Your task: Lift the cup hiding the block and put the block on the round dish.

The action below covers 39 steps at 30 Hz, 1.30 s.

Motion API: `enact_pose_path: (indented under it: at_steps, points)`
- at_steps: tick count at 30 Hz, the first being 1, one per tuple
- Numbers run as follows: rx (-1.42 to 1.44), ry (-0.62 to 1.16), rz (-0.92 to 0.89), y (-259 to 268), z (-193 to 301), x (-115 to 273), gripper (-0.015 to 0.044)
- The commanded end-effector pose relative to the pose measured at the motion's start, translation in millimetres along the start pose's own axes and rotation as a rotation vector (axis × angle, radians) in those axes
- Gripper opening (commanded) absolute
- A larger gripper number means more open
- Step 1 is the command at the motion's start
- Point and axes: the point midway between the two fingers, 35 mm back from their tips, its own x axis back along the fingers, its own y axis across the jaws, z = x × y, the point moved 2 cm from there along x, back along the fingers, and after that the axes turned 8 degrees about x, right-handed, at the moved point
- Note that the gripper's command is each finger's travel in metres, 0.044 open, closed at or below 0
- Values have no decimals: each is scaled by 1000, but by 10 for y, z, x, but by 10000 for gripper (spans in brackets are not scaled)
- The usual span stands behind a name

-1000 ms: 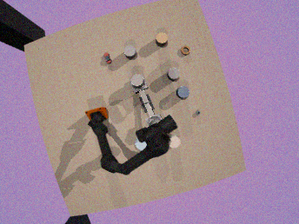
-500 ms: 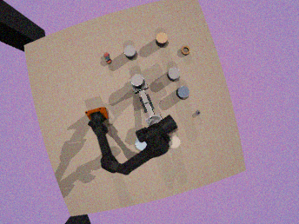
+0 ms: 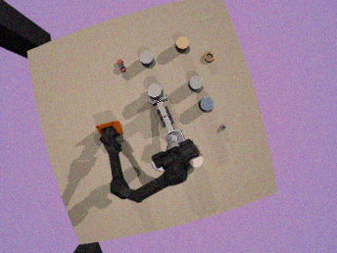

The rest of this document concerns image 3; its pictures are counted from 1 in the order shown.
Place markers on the brown ring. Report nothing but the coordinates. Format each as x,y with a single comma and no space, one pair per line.
212,54

